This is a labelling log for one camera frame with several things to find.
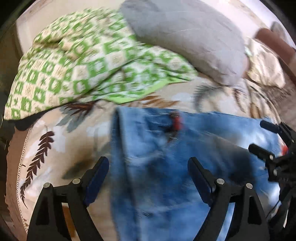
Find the leaf patterned beige blanket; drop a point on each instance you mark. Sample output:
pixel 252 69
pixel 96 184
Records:
pixel 67 141

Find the blue denim jeans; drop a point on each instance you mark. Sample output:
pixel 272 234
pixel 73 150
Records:
pixel 153 196

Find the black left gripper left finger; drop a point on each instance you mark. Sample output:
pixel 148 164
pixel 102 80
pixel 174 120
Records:
pixel 48 220

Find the green checkered quilt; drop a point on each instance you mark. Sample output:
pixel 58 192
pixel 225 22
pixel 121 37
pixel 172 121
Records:
pixel 87 56

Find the cream crumpled cloth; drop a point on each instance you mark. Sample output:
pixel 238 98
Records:
pixel 265 68

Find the patterned cushion behind backrest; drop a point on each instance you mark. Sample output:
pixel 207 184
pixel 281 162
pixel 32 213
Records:
pixel 278 30

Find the grey pillow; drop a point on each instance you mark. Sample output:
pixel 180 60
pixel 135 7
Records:
pixel 211 42

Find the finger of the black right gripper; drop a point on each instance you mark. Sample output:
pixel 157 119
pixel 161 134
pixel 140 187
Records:
pixel 286 133
pixel 261 153

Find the red glass bowl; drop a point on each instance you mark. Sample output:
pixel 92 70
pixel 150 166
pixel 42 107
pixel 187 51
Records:
pixel 284 150

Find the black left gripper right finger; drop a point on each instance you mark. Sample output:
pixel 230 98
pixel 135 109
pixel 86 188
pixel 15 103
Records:
pixel 248 221

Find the brown sofa backrest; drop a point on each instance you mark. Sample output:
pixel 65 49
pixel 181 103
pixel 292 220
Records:
pixel 285 52

